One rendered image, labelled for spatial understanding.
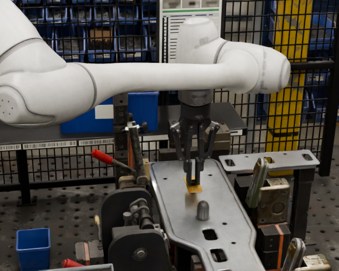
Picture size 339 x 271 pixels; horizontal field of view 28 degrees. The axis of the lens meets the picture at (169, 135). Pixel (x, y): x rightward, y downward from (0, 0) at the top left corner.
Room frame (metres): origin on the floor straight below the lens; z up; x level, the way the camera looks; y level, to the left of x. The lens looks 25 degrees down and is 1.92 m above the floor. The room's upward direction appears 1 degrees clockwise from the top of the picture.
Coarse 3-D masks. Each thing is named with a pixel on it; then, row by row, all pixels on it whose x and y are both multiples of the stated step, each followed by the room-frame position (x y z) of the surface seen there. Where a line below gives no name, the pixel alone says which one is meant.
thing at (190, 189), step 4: (192, 176) 1.63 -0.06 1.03; (184, 180) 1.61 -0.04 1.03; (192, 180) 1.59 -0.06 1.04; (192, 184) 1.58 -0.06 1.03; (196, 184) 1.58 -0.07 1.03; (188, 188) 1.56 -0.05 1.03; (192, 188) 1.56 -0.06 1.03; (196, 188) 1.56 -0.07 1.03; (200, 188) 1.56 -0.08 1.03; (192, 192) 1.54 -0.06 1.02
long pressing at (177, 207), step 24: (168, 168) 1.72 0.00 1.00; (192, 168) 1.73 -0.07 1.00; (216, 168) 1.73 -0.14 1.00; (168, 192) 1.58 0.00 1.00; (216, 192) 1.59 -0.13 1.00; (168, 216) 1.46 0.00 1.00; (192, 216) 1.47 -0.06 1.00; (216, 216) 1.47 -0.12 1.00; (240, 216) 1.47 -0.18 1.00; (168, 240) 1.37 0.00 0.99; (192, 240) 1.36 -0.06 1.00; (216, 240) 1.36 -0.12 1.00; (240, 240) 1.36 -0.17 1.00; (216, 264) 1.26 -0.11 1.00; (240, 264) 1.27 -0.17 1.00
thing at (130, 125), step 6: (132, 126) 1.54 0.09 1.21; (138, 126) 1.55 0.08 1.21; (144, 126) 1.55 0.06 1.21; (126, 132) 1.55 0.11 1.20; (132, 132) 1.54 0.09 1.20; (132, 138) 1.54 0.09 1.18; (138, 138) 1.54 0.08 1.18; (132, 144) 1.54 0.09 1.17; (138, 144) 1.54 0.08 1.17; (132, 150) 1.54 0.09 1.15; (138, 150) 1.54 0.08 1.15; (138, 156) 1.54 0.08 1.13; (138, 162) 1.54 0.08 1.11; (138, 168) 1.54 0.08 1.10; (144, 168) 1.55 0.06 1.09; (138, 174) 1.54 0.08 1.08; (144, 174) 1.54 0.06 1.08
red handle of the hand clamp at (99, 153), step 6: (96, 150) 1.54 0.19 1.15; (96, 156) 1.53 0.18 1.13; (102, 156) 1.53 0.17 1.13; (108, 156) 1.54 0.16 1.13; (108, 162) 1.53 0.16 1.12; (114, 162) 1.54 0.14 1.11; (120, 162) 1.55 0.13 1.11; (120, 168) 1.54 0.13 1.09; (126, 168) 1.55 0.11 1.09; (132, 168) 1.56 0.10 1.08; (132, 174) 1.55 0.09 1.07
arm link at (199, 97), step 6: (180, 90) 1.56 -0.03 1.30; (186, 90) 1.55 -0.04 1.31; (192, 90) 1.54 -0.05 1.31; (198, 90) 1.54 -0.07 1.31; (204, 90) 1.55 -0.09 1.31; (210, 90) 1.56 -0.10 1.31; (180, 96) 1.56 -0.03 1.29; (186, 96) 1.55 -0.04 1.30; (192, 96) 1.54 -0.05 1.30; (198, 96) 1.54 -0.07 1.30; (204, 96) 1.55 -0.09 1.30; (210, 96) 1.56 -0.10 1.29; (186, 102) 1.55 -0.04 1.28; (192, 102) 1.54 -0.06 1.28; (198, 102) 1.54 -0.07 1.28; (204, 102) 1.55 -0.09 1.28
